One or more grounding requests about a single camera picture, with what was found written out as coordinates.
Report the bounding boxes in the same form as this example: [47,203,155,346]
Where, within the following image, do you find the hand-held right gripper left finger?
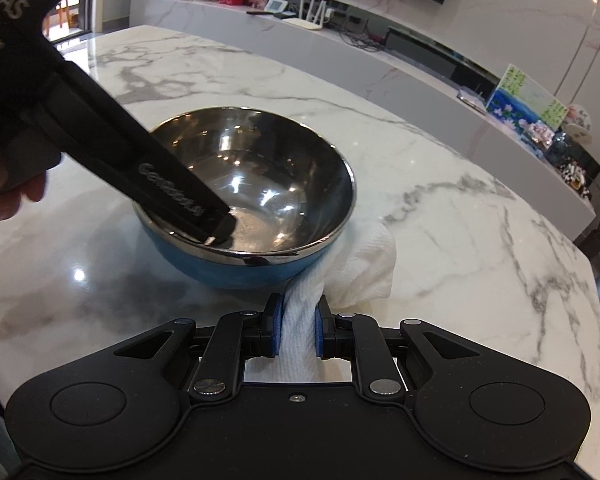
[112,292,284,401]

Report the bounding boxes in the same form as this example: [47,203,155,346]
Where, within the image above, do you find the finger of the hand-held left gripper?
[125,132,239,249]

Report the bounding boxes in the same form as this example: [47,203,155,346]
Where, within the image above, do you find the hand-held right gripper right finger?
[313,295,476,401]

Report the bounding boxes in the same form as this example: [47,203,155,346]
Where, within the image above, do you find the white paper towel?
[245,220,399,384]

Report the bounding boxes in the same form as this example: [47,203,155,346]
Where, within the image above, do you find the blue stainless steel bowl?
[132,106,357,291]

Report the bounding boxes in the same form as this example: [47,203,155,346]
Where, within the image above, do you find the orange chair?
[54,0,82,29]

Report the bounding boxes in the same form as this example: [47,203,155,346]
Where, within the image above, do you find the white marble console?
[130,0,597,257]

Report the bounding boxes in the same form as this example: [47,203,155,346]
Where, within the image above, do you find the white router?
[283,0,329,34]

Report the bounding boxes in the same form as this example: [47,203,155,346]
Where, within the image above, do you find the black soundbar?
[384,27,457,80]

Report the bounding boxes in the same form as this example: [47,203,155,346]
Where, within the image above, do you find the white flat device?
[456,87,489,114]

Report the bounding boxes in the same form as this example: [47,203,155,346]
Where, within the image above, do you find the pink toy figures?
[522,122,557,149]

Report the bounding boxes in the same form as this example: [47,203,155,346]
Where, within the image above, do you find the black and white toys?
[562,160,594,197]

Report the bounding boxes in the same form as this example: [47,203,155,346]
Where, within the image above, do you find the dark glass jar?
[547,130,582,167]

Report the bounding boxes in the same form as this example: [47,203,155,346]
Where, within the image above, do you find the lotus pond painting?
[485,63,569,137]

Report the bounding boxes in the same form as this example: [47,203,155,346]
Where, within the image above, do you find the round paper fan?
[562,104,594,147]

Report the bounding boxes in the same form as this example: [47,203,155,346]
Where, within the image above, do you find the black cables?
[329,9,384,55]

